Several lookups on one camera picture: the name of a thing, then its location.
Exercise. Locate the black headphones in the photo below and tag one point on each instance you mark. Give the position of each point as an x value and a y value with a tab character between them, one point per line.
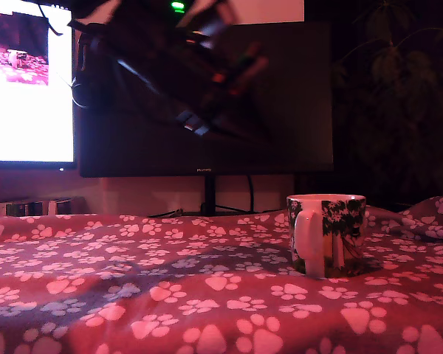
92	92

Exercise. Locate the dark computer monitor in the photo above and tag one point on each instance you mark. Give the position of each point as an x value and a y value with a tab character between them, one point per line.
299	110

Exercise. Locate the black monitor stand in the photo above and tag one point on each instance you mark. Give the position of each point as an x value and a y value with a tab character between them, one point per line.
210	195

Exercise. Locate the large house plant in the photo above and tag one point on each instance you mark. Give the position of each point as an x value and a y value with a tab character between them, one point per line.
391	62

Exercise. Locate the white slim book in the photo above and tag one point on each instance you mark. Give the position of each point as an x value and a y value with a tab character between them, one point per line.
52	207

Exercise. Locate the green box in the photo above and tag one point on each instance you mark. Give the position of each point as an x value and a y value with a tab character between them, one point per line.
16	209

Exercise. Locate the lit computer monitor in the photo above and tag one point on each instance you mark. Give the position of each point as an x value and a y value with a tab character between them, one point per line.
29	121

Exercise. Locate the paw print cloth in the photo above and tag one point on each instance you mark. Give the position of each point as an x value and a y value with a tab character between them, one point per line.
206	313

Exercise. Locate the leaf print coffee mug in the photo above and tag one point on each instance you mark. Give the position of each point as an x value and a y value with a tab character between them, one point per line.
349	217

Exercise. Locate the white box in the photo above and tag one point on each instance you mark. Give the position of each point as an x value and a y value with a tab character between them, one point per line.
1	209

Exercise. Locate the dark slim book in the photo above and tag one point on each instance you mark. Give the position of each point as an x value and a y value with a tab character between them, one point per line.
35	209
68	206

